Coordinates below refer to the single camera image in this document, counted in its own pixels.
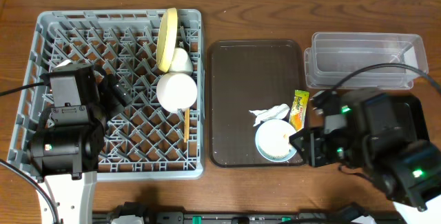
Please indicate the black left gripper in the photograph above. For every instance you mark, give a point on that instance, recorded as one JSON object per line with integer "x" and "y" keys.
{"x": 115, "y": 91}

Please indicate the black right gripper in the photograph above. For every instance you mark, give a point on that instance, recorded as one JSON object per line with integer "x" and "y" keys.
{"x": 315, "y": 150}

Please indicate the yellow green snack wrapper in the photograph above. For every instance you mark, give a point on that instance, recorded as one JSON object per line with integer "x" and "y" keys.
{"x": 298, "y": 110}

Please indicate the light blue bowl with rice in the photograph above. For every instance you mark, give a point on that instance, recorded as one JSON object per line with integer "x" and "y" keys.
{"x": 272, "y": 140}

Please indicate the white tissue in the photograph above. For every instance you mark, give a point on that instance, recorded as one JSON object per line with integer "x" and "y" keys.
{"x": 276, "y": 112}

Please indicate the pink bowl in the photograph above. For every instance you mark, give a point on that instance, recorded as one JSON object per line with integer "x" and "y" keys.
{"x": 176, "y": 92}

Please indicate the yellow plate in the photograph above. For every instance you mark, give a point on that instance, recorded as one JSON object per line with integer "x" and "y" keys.
{"x": 167, "y": 39}

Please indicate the wooden chopstick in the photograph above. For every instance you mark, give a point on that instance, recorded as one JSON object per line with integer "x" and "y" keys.
{"x": 184, "y": 129}
{"x": 189, "y": 124}

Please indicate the white cup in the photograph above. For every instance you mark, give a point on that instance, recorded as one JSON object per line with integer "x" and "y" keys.
{"x": 181, "y": 62}

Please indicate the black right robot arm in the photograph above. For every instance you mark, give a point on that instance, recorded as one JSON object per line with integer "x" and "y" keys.
{"x": 384, "y": 135}

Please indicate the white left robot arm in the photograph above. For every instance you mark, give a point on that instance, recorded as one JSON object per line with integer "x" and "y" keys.
{"x": 64, "y": 151}

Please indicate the grey plastic dishwasher rack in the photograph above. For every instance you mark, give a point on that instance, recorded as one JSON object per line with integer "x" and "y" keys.
{"x": 144, "y": 142}

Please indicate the dark brown serving tray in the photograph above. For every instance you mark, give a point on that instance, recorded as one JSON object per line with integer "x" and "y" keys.
{"x": 244, "y": 76}

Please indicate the clear plastic bin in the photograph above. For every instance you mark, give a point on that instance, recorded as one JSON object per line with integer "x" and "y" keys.
{"x": 334, "y": 55}

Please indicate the black plastic tray bin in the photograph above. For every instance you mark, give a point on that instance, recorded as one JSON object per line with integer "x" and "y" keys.
{"x": 410, "y": 118}

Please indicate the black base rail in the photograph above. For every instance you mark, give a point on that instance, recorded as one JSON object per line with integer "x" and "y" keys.
{"x": 135, "y": 213}

